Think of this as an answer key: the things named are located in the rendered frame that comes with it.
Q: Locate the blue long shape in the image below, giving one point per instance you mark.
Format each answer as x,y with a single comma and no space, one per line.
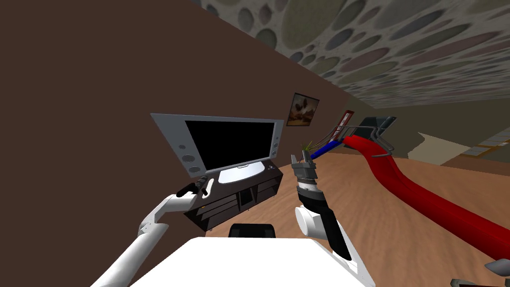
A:
327,148

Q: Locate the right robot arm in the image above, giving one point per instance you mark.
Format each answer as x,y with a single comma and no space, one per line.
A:
322,215

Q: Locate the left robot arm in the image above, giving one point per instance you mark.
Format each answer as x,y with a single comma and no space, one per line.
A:
151,227

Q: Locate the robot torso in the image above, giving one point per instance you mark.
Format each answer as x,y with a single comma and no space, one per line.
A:
255,263

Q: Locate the brown framed wall picture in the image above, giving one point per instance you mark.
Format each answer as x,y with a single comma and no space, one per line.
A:
303,110

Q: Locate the red and white wall picture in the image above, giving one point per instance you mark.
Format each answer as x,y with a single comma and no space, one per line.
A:
345,121

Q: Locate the dark brown television stand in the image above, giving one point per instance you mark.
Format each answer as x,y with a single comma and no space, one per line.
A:
239,197

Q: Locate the dark chair with metal frame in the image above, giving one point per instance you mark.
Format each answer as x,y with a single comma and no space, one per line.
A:
372,127

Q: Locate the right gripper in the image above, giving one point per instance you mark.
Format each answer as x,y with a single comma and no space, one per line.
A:
305,172

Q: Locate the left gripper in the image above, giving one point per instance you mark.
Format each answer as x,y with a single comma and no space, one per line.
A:
186,190

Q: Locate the grey flat screen television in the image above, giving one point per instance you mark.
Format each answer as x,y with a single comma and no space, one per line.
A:
231,143

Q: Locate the small green plant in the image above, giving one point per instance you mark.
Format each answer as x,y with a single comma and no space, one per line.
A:
306,147

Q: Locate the red long couch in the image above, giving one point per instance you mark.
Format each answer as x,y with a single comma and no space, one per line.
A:
430,199

